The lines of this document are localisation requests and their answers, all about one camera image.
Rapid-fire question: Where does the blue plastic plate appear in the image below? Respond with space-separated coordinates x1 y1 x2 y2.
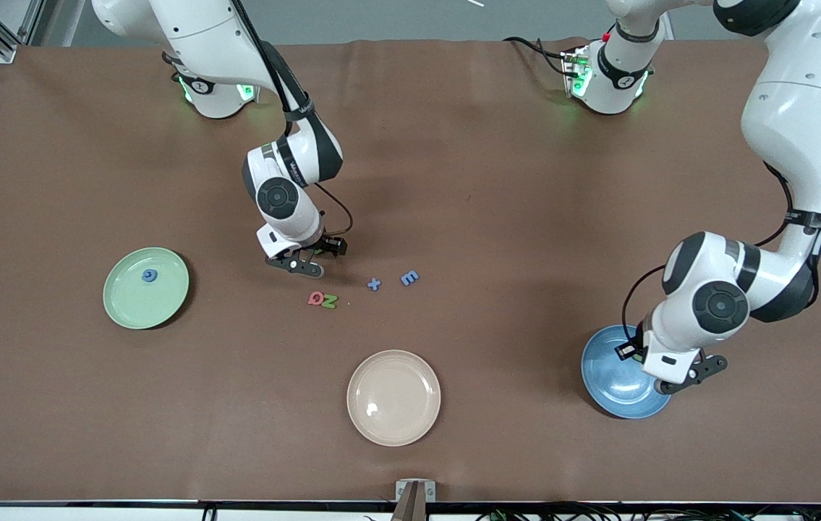
581 324 673 420

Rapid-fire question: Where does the brown table cover mat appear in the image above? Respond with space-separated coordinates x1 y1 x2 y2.
0 38 821 504

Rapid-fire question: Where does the cream plastic plate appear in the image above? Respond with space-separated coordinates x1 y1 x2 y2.
346 350 442 447

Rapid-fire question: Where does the green plastic plate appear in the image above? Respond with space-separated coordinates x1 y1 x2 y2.
103 247 190 331

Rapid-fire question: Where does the metal table edge bracket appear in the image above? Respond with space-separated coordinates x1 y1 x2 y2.
395 479 437 521

